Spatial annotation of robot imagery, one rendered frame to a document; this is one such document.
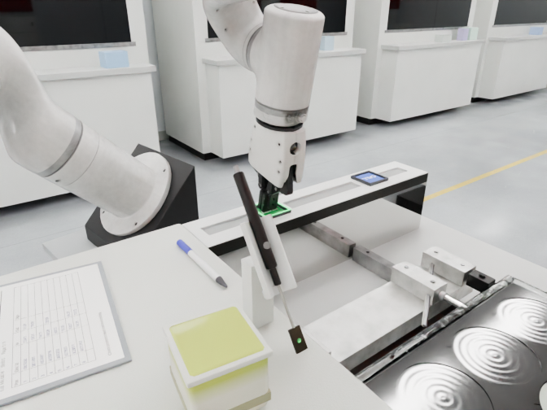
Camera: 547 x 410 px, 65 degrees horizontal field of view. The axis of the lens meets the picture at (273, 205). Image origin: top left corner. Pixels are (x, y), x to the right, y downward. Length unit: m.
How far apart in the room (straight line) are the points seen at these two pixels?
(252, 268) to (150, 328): 0.14
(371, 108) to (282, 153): 4.59
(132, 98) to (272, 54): 2.77
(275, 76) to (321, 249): 0.35
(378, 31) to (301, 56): 4.52
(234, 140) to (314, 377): 3.42
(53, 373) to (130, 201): 0.44
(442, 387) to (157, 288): 0.36
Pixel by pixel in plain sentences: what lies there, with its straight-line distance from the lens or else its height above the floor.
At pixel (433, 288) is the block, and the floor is 0.91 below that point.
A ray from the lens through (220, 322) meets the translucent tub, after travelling 0.41.
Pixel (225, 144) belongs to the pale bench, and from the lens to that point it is 3.75.
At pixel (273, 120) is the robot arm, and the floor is 1.14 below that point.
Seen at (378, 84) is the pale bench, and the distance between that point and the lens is 5.23.
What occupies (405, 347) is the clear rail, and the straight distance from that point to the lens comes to 0.59.
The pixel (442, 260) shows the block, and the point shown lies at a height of 0.91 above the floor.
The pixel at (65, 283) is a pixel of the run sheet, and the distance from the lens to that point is 0.62.
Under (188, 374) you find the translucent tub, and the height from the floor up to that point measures 1.03.
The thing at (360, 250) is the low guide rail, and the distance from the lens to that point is 0.88.
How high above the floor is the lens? 1.29
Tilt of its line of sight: 25 degrees down
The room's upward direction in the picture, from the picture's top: straight up
